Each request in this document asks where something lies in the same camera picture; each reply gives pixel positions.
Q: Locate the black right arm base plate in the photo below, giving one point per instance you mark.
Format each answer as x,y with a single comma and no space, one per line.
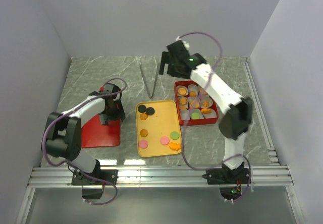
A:
225,176

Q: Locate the red box lid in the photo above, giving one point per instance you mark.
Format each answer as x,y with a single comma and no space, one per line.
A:
95,135

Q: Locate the maple leaf cookie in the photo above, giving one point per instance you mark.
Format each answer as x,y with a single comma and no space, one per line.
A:
182,100

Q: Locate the small flower butter cookie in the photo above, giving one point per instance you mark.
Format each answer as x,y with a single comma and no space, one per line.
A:
143,116

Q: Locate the orange fish cookie under stack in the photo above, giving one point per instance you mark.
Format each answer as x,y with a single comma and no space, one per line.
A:
175,146

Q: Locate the pink sandwich cookie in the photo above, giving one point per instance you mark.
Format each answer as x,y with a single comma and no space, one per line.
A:
143,144
164,140

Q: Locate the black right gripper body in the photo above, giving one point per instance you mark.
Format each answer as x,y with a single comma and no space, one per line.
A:
172,69

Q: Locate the black sandwich cookie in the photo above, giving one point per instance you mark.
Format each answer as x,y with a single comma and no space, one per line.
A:
150,111
141,108

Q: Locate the small orange fish cookie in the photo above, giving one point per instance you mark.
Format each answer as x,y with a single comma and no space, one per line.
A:
206,110

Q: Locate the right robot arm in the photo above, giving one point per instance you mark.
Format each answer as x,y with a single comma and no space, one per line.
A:
236,110

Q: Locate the yellow cookie tray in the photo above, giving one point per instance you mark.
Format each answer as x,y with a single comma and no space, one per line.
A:
161,123

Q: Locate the beige dotted round cookie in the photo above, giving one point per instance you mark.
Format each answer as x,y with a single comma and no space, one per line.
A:
194,103

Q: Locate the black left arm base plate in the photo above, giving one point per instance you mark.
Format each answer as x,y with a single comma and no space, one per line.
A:
79,179

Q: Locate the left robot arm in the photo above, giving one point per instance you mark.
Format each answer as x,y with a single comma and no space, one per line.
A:
62,138

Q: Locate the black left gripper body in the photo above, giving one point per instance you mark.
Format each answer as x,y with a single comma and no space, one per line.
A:
116,112

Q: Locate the aluminium table rail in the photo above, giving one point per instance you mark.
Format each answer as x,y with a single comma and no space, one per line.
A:
157,177

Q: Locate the white red left wrist camera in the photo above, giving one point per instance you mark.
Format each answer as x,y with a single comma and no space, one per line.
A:
109,88

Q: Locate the green sandwich cookie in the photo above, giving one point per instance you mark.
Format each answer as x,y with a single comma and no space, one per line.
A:
174,135
195,116

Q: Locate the red cookie box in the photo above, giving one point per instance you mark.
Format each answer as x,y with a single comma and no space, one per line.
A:
191,122

